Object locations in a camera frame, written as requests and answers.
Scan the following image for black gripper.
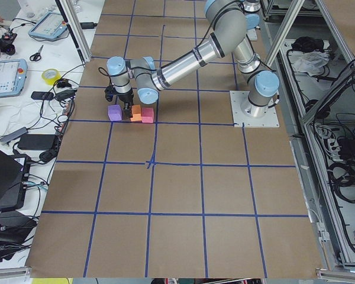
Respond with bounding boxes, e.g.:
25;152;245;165
117;91;134;118

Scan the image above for orange foam block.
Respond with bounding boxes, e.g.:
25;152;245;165
130;105;142;122

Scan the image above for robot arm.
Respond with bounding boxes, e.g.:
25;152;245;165
104;1;279;118

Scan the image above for purple foam block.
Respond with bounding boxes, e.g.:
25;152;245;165
108;104;122;121

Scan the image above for red foam block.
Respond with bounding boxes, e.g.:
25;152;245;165
141;107;154;124

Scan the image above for yellow tape roll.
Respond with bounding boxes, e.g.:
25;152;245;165
41;68;62;86

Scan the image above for black power adapter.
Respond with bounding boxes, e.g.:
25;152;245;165
18;134;56;150

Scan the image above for far teach pendant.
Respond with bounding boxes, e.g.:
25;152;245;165
28;12;67;41

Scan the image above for teach pendant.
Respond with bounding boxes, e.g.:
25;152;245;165
0;59;28;98
28;12;67;41

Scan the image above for near teach pendant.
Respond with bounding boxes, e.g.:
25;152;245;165
0;59;28;98

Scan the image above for black laptop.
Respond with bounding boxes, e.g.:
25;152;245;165
0;151;30;212

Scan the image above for black handled scissors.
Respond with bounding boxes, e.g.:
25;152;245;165
29;45;44;62

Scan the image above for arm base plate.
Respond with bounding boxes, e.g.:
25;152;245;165
230;91;280;128
247;28;257;41

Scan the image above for aluminium frame post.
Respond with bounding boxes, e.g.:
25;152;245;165
55;0;92;64

